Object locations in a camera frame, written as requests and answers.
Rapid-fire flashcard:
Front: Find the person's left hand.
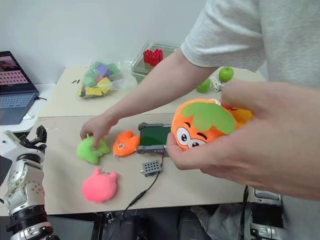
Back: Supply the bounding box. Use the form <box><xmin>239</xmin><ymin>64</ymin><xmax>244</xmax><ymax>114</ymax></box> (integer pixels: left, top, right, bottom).
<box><xmin>166</xmin><ymin>79</ymin><xmax>320</xmax><ymax>201</ymax></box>

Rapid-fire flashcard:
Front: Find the person's grey t-shirt torso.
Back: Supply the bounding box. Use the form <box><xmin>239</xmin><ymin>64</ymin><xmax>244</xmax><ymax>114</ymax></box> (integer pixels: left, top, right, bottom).
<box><xmin>180</xmin><ymin>0</ymin><xmax>320</xmax><ymax>87</ymax></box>

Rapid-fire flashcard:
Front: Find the yellow orange plush toy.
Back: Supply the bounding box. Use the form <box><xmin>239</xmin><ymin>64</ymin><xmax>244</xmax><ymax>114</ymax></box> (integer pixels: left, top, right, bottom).
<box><xmin>223</xmin><ymin>104</ymin><xmax>254</xmax><ymax>129</ymax></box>

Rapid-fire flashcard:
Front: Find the green apple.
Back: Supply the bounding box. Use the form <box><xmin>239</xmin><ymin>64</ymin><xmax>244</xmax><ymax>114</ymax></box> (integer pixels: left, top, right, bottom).
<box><xmin>195</xmin><ymin>78</ymin><xmax>212</xmax><ymax>94</ymax></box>
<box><xmin>218</xmin><ymin>66</ymin><xmax>235</xmax><ymax>83</ymax></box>

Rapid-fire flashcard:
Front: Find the orange cat plush toy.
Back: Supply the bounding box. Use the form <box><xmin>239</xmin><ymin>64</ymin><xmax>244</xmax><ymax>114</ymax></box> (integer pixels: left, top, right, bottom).
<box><xmin>112</xmin><ymin>130</ymin><xmax>141</xmax><ymax>158</ymax></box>

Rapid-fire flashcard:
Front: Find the red building brick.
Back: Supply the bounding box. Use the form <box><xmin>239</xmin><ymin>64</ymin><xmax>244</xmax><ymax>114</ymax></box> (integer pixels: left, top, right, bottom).
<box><xmin>142</xmin><ymin>48</ymin><xmax>164</xmax><ymax>67</ymax></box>

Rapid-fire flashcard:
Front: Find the thin red wire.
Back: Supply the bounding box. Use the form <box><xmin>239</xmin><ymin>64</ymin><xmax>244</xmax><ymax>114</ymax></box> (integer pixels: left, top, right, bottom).
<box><xmin>159</xmin><ymin>149</ymin><xmax>166</xmax><ymax>171</ymax></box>

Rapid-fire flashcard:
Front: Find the clear plastic storage box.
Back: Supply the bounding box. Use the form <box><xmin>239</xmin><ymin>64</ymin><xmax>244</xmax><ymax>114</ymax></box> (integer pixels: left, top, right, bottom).
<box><xmin>130</xmin><ymin>41</ymin><xmax>181</xmax><ymax>85</ymax></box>

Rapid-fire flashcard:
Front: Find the green plush toy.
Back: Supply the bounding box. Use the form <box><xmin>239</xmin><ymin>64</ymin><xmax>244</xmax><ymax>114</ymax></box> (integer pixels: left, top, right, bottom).
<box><xmin>76</xmin><ymin>136</ymin><xmax>111</xmax><ymax>166</ymax></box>

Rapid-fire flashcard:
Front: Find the grey perforated control box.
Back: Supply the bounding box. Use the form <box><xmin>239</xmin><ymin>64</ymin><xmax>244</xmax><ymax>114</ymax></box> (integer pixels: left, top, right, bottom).
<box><xmin>139</xmin><ymin>159</ymin><xmax>163</xmax><ymax>178</ymax></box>

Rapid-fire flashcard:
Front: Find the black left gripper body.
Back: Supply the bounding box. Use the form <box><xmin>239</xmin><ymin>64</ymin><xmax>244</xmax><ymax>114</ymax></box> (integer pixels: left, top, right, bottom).
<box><xmin>18</xmin><ymin>134</ymin><xmax>48</xmax><ymax>152</ymax></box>

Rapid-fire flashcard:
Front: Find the orange persimmon plush toy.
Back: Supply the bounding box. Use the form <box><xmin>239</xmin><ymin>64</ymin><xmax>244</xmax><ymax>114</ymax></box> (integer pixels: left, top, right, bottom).
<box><xmin>171</xmin><ymin>97</ymin><xmax>247</xmax><ymax>152</ymax></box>

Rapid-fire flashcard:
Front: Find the black power cable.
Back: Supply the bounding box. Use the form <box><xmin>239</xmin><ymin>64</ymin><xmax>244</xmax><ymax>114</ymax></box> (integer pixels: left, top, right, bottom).
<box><xmin>122</xmin><ymin>171</ymin><xmax>161</xmax><ymax>218</ymax></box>

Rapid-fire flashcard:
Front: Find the dark rounded shape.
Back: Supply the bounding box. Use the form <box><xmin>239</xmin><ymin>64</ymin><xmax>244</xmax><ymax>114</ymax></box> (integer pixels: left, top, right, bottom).
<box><xmin>178</xmin><ymin>209</ymin><xmax>205</xmax><ymax>240</ymax></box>
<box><xmin>103</xmin><ymin>211</ymin><xmax>147</xmax><ymax>240</ymax></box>

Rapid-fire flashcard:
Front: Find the person's right hand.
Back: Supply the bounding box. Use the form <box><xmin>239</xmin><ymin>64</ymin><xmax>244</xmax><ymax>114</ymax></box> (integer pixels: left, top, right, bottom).
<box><xmin>79</xmin><ymin>115</ymin><xmax>114</xmax><ymax>151</ymax></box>

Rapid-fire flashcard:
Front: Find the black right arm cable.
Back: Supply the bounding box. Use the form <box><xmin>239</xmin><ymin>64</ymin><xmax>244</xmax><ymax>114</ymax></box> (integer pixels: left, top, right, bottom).
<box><xmin>238</xmin><ymin>184</ymin><xmax>251</xmax><ymax>240</ymax></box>

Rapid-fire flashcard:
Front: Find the pink plush toy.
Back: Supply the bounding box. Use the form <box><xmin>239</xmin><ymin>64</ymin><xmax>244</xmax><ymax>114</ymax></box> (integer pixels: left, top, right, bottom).
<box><xmin>81</xmin><ymin>167</ymin><xmax>119</xmax><ymax>203</ymax></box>

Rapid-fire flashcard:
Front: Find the open laptop computer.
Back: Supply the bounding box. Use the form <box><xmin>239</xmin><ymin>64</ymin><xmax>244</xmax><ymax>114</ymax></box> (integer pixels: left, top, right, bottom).
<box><xmin>0</xmin><ymin>50</ymin><xmax>41</xmax><ymax>126</ymax></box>

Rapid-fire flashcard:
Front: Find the small green conveyor belt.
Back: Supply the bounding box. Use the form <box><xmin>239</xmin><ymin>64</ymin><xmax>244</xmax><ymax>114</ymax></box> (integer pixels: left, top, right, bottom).
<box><xmin>136</xmin><ymin>122</ymin><xmax>173</xmax><ymax>155</ymax></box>

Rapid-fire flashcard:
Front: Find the clear bag of foam blocks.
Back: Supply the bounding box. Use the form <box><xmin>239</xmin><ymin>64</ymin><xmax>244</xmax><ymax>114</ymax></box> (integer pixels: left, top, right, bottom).
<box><xmin>76</xmin><ymin>59</ymin><xmax>126</xmax><ymax>101</ymax></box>

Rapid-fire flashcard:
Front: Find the small white plastic toy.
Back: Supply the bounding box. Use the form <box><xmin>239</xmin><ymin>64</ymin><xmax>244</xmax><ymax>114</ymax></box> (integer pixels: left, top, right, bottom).
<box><xmin>210</xmin><ymin>75</ymin><xmax>224</xmax><ymax>92</ymax></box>

